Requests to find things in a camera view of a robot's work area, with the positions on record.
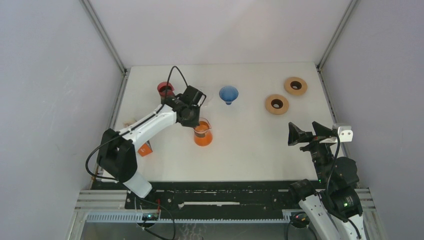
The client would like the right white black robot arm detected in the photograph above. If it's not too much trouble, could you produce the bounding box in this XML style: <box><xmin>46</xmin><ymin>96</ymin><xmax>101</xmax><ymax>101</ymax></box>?
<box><xmin>287</xmin><ymin>121</ymin><xmax>367</xmax><ymax>240</ymax></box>

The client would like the orange coffee filter box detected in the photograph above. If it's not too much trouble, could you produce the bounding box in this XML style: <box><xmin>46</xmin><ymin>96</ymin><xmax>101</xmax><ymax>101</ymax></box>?
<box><xmin>123</xmin><ymin>117</ymin><xmax>154</xmax><ymax>158</ymax></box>

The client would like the red black carafe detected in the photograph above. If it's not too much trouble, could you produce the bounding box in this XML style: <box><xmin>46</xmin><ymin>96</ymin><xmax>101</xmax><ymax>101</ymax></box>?
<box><xmin>157</xmin><ymin>81</ymin><xmax>175</xmax><ymax>97</ymax></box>

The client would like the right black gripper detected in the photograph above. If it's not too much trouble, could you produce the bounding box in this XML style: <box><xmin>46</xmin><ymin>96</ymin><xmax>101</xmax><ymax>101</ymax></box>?
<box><xmin>287</xmin><ymin>121</ymin><xmax>336</xmax><ymax>184</ymax></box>

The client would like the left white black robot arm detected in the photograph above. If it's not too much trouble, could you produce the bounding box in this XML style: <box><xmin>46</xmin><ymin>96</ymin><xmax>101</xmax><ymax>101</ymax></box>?
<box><xmin>96</xmin><ymin>85</ymin><xmax>207</xmax><ymax>209</ymax></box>

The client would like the far wooden dripper ring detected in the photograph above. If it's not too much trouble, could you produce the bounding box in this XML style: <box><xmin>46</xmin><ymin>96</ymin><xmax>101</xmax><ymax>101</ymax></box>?
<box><xmin>283</xmin><ymin>76</ymin><xmax>308</xmax><ymax>97</ymax></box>

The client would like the orange glass carafe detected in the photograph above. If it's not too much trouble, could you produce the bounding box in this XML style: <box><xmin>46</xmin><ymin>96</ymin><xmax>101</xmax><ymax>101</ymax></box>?
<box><xmin>193</xmin><ymin>117</ymin><xmax>213</xmax><ymax>147</ymax></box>

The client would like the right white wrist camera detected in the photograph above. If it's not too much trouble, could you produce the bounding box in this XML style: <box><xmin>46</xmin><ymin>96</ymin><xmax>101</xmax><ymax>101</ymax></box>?
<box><xmin>320</xmin><ymin>123</ymin><xmax>354</xmax><ymax>144</ymax></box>

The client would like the left black camera cable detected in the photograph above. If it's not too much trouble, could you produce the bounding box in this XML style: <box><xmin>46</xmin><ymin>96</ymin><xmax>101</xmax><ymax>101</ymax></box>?
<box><xmin>85</xmin><ymin>65</ymin><xmax>190</xmax><ymax>181</ymax></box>

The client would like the clear glass dripper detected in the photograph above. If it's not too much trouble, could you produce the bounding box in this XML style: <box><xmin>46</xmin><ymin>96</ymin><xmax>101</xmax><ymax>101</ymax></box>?
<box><xmin>198</xmin><ymin>86</ymin><xmax>214</xmax><ymax>107</ymax></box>

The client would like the blue glass dripper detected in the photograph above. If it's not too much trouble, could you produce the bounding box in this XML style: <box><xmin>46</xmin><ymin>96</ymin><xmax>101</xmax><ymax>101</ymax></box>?
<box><xmin>219</xmin><ymin>85</ymin><xmax>239</xmax><ymax>105</ymax></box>

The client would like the wooden dripper ring holder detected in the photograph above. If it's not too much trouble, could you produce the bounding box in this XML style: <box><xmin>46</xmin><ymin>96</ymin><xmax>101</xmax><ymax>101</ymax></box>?
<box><xmin>265</xmin><ymin>94</ymin><xmax>290</xmax><ymax>115</ymax></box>

